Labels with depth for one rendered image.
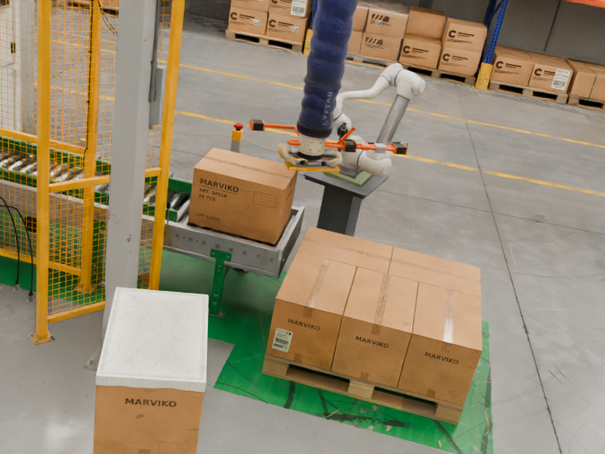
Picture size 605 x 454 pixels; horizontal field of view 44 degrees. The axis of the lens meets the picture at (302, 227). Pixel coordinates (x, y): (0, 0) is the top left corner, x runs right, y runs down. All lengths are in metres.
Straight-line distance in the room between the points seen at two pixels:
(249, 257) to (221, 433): 1.17
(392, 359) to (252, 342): 0.97
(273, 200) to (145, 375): 2.08
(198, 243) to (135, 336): 1.81
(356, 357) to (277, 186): 1.16
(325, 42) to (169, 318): 2.00
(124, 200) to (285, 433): 1.54
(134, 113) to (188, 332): 1.19
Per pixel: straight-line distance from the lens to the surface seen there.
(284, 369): 4.56
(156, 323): 3.16
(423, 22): 12.26
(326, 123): 4.60
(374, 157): 5.33
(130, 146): 3.83
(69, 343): 4.73
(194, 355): 3.01
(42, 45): 3.96
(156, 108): 3.89
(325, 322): 4.32
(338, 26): 4.41
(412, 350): 4.34
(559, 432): 4.90
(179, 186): 5.33
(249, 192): 4.72
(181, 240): 4.84
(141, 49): 3.66
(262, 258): 4.72
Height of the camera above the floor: 2.85
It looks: 27 degrees down
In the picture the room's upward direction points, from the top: 11 degrees clockwise
